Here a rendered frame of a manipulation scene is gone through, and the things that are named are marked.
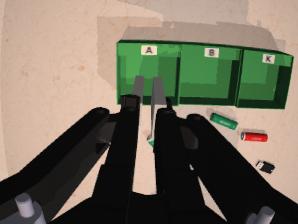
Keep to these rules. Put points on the green three-compartment bin rack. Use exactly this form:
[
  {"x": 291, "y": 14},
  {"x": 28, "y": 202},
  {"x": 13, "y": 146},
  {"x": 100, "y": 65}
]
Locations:
[{"x": 206, "y": 80}]

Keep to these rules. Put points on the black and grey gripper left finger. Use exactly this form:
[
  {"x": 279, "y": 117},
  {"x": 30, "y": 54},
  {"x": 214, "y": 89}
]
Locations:
[{"x": 37, "y": 193}]

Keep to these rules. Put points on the black usb stick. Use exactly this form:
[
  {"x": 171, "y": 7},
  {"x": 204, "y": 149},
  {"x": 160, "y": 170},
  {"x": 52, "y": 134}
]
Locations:
[{"x": 265, "y": 167}]

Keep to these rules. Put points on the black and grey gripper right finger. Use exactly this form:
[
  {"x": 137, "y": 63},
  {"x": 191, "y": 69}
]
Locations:
[{"x": 238, "y": 189}]

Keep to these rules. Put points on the green aa battery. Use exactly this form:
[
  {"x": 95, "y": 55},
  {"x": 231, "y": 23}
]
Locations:
[
  {"x": 149, "y": 140},
  {"x": 224, "y": 121}
]

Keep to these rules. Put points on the red aa battery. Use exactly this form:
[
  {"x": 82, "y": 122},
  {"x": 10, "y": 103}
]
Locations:
[{"x": 248, "y": 136}]

